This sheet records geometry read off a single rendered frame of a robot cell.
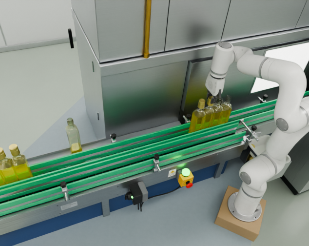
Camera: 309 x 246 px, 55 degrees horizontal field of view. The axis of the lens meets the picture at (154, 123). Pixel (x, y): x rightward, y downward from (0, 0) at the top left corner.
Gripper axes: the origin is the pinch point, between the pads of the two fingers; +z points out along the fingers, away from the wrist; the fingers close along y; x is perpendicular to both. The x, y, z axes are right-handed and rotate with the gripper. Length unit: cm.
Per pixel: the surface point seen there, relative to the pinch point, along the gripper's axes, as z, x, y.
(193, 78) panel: -5.9, -6.0, -11.7
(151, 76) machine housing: -10.5, -29.2, -14.5
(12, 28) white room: 101, -105, -309
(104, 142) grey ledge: 28, -57, -13
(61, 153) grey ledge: 28, -81, -13
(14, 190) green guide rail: 21, -105, 7
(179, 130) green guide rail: 23.3, -14.5, -3.3
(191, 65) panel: -14.3, -8.4, -12.1
